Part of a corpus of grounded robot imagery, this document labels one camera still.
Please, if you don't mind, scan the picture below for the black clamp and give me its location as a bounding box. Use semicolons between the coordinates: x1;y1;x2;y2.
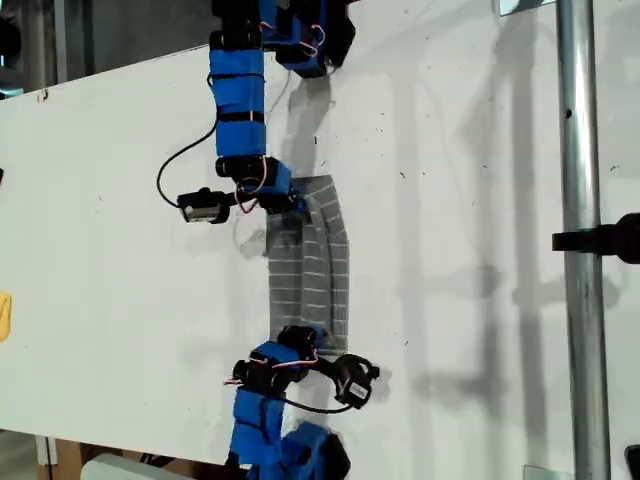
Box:
551;212;640;265

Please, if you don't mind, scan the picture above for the white table leg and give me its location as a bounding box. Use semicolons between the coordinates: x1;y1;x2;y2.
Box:
34;434;59;469

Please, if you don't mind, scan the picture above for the grey white-striped towel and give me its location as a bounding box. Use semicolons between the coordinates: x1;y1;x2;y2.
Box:
264;173;352;357

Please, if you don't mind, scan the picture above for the yellow object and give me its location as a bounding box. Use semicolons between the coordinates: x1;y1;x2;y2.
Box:
0;292;14;343

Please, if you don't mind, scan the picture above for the grey metal bar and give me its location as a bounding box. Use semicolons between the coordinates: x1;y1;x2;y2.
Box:
52;0;70;84

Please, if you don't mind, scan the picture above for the black round object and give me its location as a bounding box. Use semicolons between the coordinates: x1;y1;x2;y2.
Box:
0;14;24;70

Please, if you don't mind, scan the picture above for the steel post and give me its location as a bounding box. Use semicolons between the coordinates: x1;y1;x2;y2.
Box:
555;0;614;480

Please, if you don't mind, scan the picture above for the black camera cable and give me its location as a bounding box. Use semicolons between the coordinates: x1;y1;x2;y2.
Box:
156;119;219;209
282;397;354;415

